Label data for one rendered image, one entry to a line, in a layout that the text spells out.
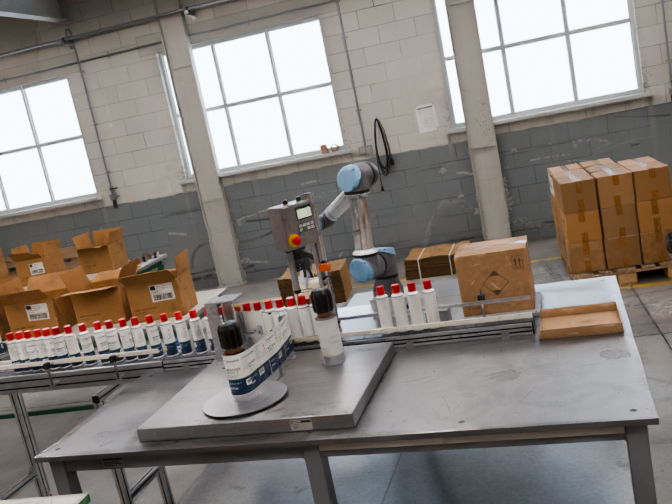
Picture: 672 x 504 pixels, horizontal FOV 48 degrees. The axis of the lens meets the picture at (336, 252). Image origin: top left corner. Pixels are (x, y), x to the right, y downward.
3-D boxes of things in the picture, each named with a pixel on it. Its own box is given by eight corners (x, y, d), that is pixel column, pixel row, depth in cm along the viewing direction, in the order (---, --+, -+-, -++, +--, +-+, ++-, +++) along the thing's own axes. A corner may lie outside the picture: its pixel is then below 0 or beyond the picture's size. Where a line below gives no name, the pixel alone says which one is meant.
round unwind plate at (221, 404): (188, 422, 262) (188, 419, 262) (224, 386, 291) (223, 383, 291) (269, 416, 253) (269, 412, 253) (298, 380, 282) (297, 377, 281)
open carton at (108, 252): (72, 279, 699) (62, 240, 692) (98, 267, 740) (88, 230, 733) (111, 273, 687) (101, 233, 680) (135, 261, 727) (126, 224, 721)
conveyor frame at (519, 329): (163, 371, 344) (161, 361, 343) (174, 362, 354) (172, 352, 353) (534, 334, 294) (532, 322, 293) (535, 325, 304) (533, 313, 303)
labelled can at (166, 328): (165, 358, 345) (154, 316, 341) (171, 354, 350) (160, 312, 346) (175, 357, 343) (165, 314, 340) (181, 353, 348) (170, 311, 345)
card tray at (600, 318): (539, 340, 286) (538, 330, 285) (540, 318, 310) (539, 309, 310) (623, 332, 277) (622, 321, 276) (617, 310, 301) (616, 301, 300)
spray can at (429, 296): (428, 330, 308) (419, 282, 305) (429, 326, 313) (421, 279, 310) (440, 329, 307) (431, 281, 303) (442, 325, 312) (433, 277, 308)
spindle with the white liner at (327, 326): (320, 366, 292) (304, 292, 286) (327, 358, 300) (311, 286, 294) (342, 364, 289) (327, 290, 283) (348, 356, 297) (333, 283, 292)
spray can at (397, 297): (396, 334, 312) (387, 287, 308) (399, 330, 317) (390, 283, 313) (409, 333, 310) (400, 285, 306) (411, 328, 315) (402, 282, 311)
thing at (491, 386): (35, 463, 273) (33, 458, 272) (210, 327, 413) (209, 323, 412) (659, 424, 209) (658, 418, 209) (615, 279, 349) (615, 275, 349)
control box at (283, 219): (276, 251, 325) (266, 208, 322) (307, 241, 336) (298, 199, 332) (289, 251, 317) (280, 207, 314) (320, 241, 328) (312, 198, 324)
